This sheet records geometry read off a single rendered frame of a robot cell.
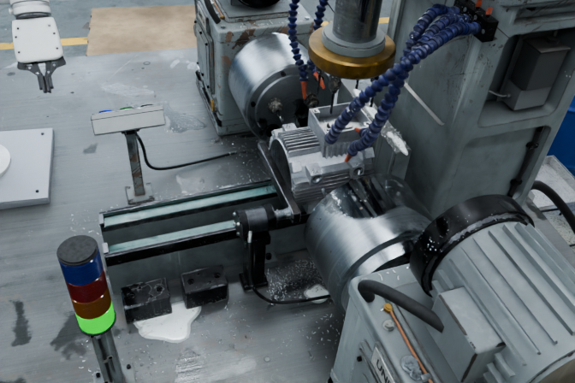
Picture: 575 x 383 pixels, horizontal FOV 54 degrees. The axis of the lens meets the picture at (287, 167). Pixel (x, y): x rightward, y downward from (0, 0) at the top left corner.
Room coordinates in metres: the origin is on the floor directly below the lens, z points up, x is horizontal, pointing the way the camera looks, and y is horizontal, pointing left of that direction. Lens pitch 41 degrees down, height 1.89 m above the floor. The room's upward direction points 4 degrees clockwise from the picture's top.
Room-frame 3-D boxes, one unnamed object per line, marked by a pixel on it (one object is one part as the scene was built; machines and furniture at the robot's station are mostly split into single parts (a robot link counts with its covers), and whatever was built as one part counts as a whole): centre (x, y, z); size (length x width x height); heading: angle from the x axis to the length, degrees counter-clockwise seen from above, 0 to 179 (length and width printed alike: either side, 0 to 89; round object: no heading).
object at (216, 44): (1.58, 0.15, 0.99); 0.35 x 0.31 x 0.37; 22
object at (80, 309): (0.55, 0.31, 1.10); 0.06 x 0.06 x 0.04
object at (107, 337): (0.55, 0.31, 1.01); 0.08 x 0.08 x 0.42; 22
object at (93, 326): (0.55, 0.31, 1.05); 0.06 x 0.06 x 0.04
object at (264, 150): (0.96, 0.02, 1.01); 0.26 x 0.04 x 0.03; 22
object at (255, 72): (1.36, 0.06, 1.04); 0.37 x 0.25 x 0.25; 22
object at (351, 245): (0.73, -0.20, 1.04); 0.41 x 0.25 x 0.25; 22
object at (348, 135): (1.05, -0.11, 1.11); 0.12 x 0.11 x 0.07; 112
